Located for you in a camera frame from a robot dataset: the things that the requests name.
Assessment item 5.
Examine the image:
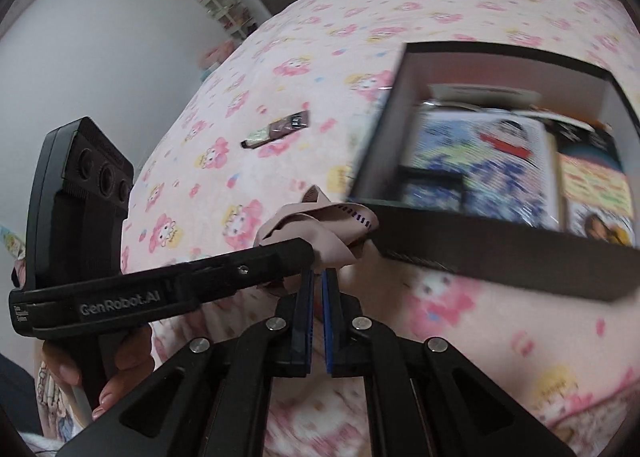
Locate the brown green small packet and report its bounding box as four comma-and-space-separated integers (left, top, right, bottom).
240, 110, 311, 149

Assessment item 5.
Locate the black cardboard box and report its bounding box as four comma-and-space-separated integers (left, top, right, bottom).
346, 41, 640, 303

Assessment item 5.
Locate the yellow orange printed card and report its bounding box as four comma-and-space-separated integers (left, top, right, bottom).
557, 152, 637, 248

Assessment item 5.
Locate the white flat card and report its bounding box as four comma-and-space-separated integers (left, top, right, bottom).
425, 84, 546, 111

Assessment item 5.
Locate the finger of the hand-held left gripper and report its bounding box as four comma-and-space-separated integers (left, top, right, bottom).
177, 238, 315, 307

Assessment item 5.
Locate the pink fabric strap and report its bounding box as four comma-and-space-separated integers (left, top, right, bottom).
252, 186, 378, 298

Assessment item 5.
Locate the dark cloth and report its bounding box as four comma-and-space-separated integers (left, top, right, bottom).
0, 352, 43, 438

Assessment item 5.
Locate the black printed packet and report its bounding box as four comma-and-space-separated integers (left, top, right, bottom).
545, 118, 622, 173

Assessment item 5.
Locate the pink printed blanket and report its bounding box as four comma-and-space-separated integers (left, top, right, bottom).
117, 0, 640, 457

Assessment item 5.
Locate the cartoon print book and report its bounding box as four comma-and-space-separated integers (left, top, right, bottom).
400, 107, 561, 230

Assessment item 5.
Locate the person's left hand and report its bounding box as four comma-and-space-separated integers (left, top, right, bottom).
41, 324, 156, 420

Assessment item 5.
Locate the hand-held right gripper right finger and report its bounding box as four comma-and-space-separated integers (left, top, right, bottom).
322, 267, 576, 457

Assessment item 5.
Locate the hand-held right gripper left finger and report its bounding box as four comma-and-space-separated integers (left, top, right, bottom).
57, 268, 316, 457

